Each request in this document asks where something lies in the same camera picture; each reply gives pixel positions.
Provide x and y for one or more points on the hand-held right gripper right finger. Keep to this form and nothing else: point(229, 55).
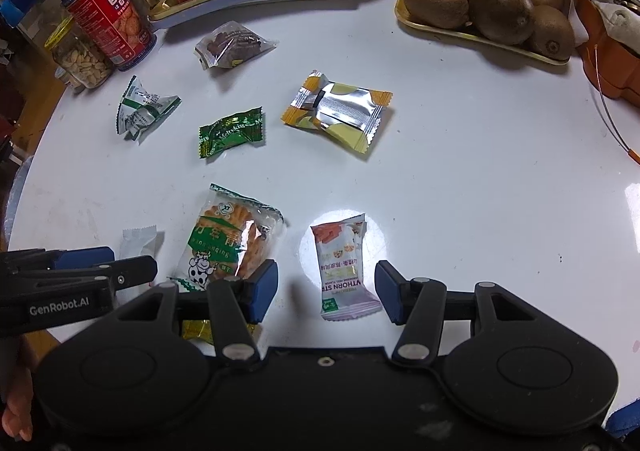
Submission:
point(389, 292)

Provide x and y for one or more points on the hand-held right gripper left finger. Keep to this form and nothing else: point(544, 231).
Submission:
point(263, 291)

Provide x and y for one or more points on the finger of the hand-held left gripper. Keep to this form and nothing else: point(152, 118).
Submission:
point(82, 258)
point(132, 272)

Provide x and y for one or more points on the plain white snack packet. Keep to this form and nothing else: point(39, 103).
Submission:
point(137, 243)

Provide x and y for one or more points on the white and pink snack packet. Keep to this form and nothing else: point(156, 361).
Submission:
point(345, 266)

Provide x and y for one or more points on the green biscuit stick packet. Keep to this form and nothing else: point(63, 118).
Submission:
point(227, 236)

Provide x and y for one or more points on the green and white snack packet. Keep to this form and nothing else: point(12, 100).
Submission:
point(140, 111)

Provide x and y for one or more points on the green candy packet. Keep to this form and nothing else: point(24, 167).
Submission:
point(231, 133)

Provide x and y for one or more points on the yellow and silver snack packet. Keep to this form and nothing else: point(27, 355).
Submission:
point(340, 111)

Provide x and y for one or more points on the clear packet of brown snack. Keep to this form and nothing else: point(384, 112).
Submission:
point(232, 45)

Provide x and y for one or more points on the person's left hand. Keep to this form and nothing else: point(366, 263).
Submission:
point(19, 406)

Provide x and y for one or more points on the yellow candy wrapper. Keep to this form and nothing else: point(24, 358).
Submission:
point(197, 330)

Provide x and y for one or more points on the glass jar of nuts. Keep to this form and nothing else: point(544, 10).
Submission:
point(82, 61)

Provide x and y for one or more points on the red biscuit can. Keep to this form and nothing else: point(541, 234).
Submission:
point(110, 23)

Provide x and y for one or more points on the gold fruit tray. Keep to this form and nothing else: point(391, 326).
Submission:
point(500, 48)

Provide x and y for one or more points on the blue chair edge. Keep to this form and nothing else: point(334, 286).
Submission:
point(625, 418)

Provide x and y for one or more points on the orange bag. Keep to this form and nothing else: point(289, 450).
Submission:
point(607, 66)

